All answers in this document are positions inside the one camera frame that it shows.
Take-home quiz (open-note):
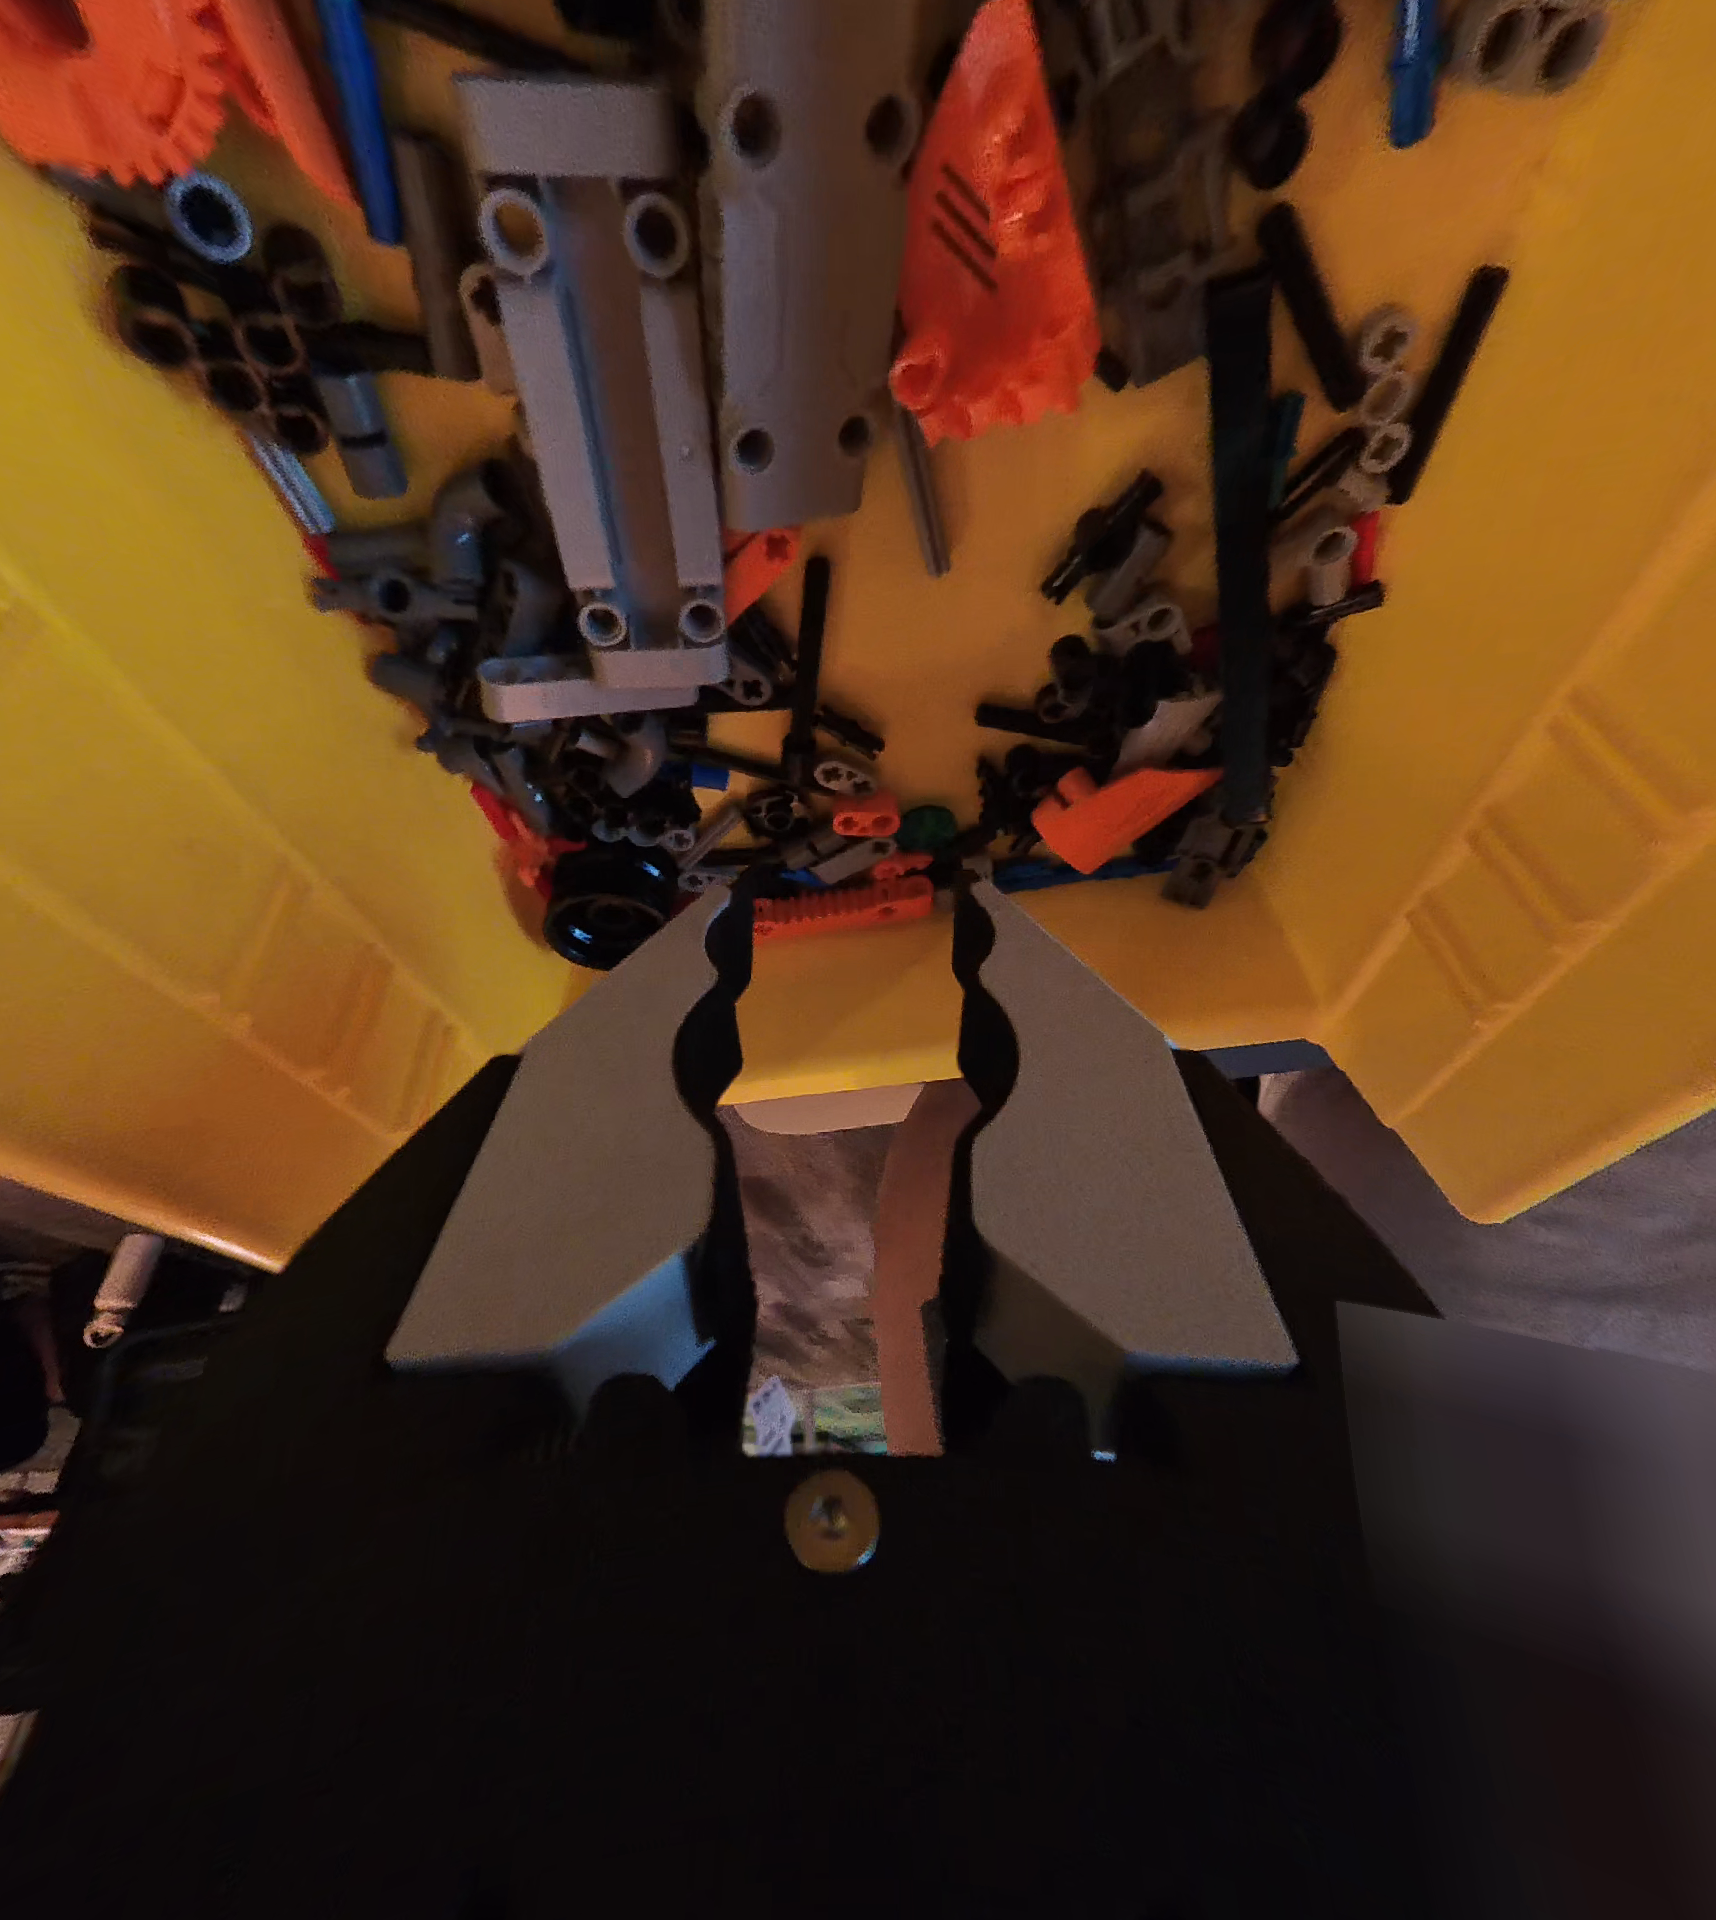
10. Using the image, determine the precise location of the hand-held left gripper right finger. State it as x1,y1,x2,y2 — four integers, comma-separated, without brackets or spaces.
918,876,1298,1450

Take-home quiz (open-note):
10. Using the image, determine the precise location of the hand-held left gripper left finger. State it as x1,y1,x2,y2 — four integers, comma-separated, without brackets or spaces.
384,881,756,1450

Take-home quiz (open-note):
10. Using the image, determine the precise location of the black toy wheel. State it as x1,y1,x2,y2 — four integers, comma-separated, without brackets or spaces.
543,846,683,969

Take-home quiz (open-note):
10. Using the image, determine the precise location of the pile of small toy parts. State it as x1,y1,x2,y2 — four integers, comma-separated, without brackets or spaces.
0,0,1609,969

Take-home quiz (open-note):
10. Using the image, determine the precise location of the yellow plastic bin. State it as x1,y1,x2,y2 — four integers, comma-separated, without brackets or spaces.
0,0,1716,1275

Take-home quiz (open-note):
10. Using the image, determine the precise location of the orange toy wedge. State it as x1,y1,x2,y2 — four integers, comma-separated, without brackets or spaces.
1030,763,1227,876

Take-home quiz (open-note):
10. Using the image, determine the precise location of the orange toothed toy rack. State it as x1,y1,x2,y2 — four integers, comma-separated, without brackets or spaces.
749,873,939,943

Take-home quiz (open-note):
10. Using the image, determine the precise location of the black long toy beam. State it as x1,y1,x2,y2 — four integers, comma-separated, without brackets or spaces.
1198,270,1284,834

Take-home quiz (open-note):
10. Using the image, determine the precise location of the grey long toy panel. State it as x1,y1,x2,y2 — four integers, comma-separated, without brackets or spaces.
456,76,734,697

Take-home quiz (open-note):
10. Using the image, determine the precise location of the orange curved toy panel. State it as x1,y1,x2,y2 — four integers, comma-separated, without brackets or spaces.
886,0,1101,447

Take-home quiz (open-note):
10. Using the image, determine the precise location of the orange toy gear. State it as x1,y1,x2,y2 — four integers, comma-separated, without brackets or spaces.
0,0,232,185

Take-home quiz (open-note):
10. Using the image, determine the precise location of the white chair post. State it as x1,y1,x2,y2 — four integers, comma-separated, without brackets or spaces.
80,1234,165,1353

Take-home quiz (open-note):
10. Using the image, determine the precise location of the blue-grey toy ring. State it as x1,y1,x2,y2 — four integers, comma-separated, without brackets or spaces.
165,170,257,266

